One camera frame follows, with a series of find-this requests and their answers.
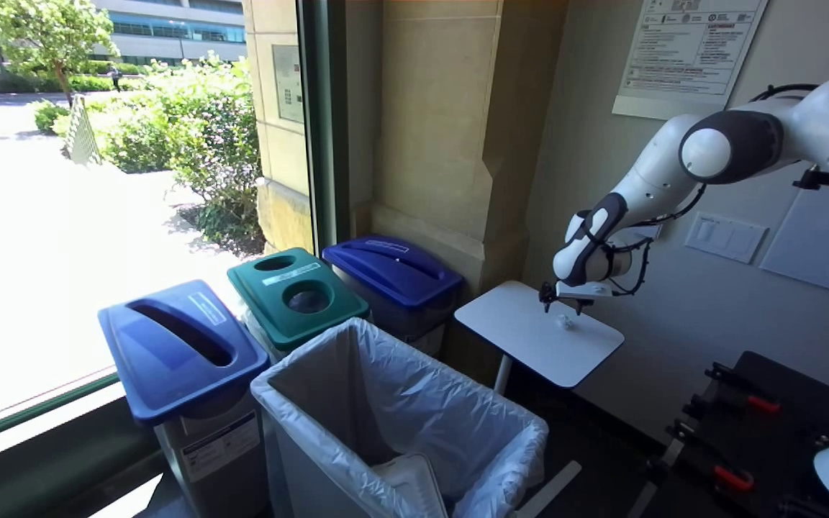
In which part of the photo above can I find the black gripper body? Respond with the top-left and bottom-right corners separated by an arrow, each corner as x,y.
539,281 -> 615,303

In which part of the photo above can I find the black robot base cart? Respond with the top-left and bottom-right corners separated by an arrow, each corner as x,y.
624,352 -> 829,518

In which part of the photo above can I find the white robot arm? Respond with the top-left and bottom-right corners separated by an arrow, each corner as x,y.
539,81 -> 829,307

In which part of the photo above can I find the dark blue lid bin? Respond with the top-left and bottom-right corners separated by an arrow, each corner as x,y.
323,237 -> 462,355

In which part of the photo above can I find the grey bin with plastic liner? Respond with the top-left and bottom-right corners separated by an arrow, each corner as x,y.
251,317 -> 550,518

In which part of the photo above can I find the green round hole bin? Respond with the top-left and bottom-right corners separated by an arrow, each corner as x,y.
226,248 -> 369,357

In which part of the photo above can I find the blue slot lid bin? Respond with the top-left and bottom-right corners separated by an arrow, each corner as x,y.
97,278 -> 270,518

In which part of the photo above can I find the white side table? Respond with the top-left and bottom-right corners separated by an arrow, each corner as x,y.
455,281 -> 624,388

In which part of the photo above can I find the white wall switch plate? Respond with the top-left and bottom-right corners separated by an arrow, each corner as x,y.
685,212 -> 765,264

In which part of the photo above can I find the upper orange handled clamp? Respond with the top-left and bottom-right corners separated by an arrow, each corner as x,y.
707,363 -> 780,415

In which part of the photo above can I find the orange handled clamp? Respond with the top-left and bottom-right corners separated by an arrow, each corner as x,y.
671,419 -> 759,497
707,363 -> 780,415

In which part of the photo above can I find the lower orange handled clamp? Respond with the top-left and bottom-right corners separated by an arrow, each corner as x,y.
671,419 -> 759,497

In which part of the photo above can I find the white paper wall poster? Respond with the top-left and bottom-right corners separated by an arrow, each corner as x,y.
613,0 -> 769,121

